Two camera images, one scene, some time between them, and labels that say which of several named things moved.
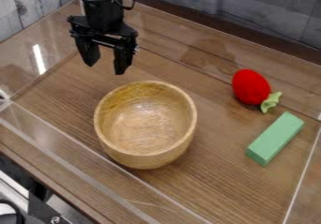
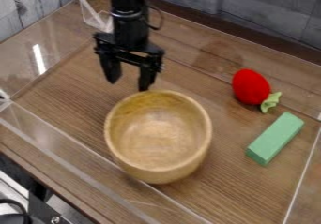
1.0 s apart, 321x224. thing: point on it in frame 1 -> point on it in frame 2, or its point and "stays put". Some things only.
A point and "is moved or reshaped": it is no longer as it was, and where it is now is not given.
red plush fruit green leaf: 251,89 stays put
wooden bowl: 144,123 is moved or reshaped
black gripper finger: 89,51 -> 111,65
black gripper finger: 123,55 -> 147,77
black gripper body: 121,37 -> 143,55
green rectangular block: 274,137 stays put
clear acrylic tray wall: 84,177 stays put
